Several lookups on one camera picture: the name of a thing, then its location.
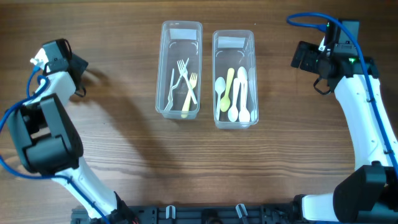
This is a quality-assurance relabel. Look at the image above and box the left clear plastic container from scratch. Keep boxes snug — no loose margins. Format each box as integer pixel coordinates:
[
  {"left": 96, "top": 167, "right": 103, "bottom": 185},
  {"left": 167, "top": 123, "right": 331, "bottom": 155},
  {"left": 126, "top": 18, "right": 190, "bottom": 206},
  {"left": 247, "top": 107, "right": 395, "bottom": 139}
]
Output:
[{"left": 155, "top": 21, "right": 203, "bottom": 119}]

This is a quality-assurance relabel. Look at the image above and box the clear plastic container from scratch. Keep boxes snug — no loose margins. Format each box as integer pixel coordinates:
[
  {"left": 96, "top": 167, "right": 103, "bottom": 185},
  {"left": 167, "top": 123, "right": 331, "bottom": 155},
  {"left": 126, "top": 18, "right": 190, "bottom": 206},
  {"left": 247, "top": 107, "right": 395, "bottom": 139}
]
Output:
[
  {"left": 155, "top": 21, "right": 203, "bottom": 119},
  {"left": 212, "top": 30, "right": 259, "bottom": 129}
]

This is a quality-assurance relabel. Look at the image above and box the white spoon wide handle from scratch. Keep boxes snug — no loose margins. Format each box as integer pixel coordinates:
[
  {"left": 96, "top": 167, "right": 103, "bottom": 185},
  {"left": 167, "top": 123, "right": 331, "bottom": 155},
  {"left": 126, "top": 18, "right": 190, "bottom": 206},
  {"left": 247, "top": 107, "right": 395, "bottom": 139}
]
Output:
[{"left": 238, "top": 67, "right": 250, "bottom": 122}]

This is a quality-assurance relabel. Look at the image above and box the yellow-green plastic spoon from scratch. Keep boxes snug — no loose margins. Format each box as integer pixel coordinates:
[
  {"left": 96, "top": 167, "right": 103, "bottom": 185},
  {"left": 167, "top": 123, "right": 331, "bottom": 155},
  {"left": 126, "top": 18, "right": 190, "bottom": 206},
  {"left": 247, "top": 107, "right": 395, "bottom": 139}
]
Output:
[{"left": 220, "top": 68, "right": 235, "bottom": 112}]

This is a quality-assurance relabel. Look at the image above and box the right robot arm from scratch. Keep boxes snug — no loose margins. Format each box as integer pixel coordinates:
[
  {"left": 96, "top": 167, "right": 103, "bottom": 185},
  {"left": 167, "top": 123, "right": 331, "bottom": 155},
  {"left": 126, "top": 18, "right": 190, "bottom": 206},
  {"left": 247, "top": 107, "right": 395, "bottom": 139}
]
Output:
[{"left": 290, "top": 41, "right": 397, "bottom": 223}]

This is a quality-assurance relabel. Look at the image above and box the long white fork top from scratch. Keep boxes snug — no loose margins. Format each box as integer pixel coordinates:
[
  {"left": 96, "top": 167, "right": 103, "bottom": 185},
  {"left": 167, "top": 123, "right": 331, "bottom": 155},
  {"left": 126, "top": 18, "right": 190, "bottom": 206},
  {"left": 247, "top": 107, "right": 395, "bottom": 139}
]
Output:
[{"left": 164, "top": 69, "right": 175, "bottom": 111}]

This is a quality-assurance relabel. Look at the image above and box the blue cable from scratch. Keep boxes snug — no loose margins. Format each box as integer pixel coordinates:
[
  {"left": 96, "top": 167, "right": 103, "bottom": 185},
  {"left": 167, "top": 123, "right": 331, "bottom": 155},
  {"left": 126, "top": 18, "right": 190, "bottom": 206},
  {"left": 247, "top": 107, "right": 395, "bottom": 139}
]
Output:
[
  {"left": 0, "top": 65, "right": 111, "bottom": 224},
  {"left": 285, "top": 12, "right": 398, "bottom": 178}
]

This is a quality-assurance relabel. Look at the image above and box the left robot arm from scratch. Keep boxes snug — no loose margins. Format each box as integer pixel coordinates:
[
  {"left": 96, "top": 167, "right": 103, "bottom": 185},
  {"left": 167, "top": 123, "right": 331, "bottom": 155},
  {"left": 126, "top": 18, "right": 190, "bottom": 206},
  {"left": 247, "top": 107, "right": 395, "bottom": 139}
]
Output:
[{"left": 1, "top": 53, "right": 134, "bottom": 223}]

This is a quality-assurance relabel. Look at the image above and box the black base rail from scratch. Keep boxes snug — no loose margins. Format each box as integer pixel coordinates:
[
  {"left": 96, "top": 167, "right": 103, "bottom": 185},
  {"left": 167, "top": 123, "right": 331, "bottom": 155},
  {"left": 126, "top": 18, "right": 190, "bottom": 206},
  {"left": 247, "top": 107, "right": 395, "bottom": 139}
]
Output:
[{"left": 71, "top": 203, "right": 299, "bottom": 224}]

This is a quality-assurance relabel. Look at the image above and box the right blue cable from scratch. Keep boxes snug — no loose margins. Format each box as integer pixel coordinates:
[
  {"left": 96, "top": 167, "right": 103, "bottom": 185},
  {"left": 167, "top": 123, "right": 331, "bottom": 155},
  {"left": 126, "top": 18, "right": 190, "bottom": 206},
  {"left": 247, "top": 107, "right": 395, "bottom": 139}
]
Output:
[{"left": 285, "top": 12, "right": 398, "bottom": 178}]

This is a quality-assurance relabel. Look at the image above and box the right clear plastic container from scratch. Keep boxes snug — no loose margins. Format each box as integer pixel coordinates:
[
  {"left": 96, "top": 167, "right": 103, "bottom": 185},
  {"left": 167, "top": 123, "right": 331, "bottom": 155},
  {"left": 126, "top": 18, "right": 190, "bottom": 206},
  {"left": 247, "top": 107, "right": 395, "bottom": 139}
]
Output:
[{"left": 212, "top": 30, "right": 259, "bottom": 129}]

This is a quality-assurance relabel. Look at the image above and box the left blue cable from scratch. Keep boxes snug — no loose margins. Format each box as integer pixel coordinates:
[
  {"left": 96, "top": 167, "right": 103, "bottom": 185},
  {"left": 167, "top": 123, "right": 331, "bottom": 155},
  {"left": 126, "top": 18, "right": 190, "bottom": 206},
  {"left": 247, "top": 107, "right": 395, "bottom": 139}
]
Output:
[{"left": 0, "top": 65, "right": 111, "bottom": 224}]

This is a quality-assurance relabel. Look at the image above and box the white spoon thin handle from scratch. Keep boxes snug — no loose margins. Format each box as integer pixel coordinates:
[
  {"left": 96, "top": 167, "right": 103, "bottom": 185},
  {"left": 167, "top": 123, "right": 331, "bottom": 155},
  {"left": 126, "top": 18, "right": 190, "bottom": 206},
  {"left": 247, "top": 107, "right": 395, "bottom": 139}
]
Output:
[{"left": 248, "top": 67, "right": 257, "bottom": 121}]

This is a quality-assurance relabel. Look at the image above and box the cream yellow plastic fork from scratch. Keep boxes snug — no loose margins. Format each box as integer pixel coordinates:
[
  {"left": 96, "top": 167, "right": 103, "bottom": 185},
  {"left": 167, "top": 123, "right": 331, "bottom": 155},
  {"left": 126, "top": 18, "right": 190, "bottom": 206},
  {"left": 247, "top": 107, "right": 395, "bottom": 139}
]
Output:
[{"left": 181, "top": 73, "right": 198, "bottom": 119}]

